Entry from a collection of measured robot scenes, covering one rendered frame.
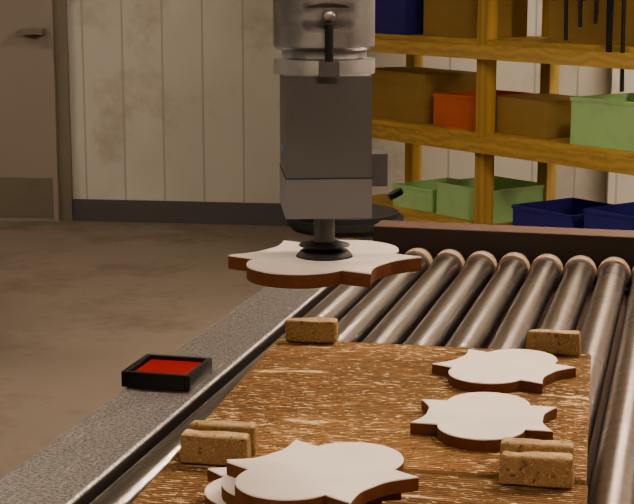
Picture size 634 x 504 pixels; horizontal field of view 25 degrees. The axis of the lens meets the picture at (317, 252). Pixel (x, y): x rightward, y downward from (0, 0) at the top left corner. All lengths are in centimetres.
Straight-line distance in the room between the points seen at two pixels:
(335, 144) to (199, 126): 686
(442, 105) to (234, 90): 150
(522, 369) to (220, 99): 644
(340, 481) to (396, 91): 601
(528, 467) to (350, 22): 39
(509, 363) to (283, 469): 48
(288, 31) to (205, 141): 686
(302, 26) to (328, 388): 51
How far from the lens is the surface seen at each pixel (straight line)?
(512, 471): 119
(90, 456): 134
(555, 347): 160
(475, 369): 149
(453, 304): 191
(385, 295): 197
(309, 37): 105
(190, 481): 120
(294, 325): 163
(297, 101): 104
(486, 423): 132
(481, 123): 650
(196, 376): 154
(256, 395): 143
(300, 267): 106
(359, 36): 106
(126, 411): 147
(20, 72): 810
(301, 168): 105
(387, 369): 153
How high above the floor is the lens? 134
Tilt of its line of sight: 11 degrees down
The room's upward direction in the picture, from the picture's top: straight up
